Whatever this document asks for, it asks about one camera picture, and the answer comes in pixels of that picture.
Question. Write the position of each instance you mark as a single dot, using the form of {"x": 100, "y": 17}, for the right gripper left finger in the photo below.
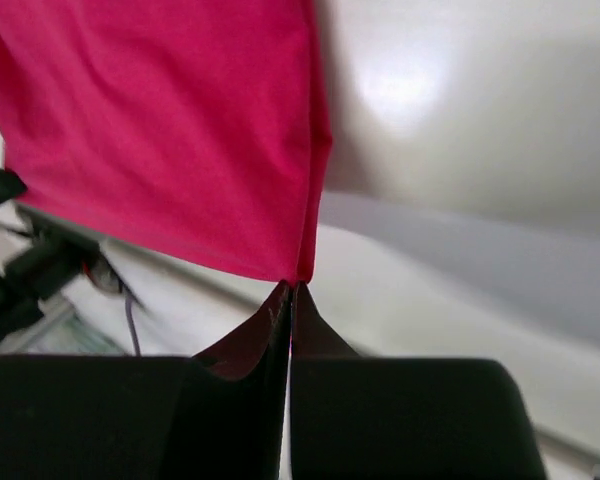
{"x": 215, "y": 415}

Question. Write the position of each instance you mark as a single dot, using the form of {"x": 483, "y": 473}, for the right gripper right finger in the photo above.
{"x": 355, "y": 416}

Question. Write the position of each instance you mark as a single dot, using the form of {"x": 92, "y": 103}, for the magenta red t shirt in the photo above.
{"x": 198, "y": 129}

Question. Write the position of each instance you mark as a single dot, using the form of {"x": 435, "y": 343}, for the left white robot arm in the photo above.
{"x": 56, "y": 255}

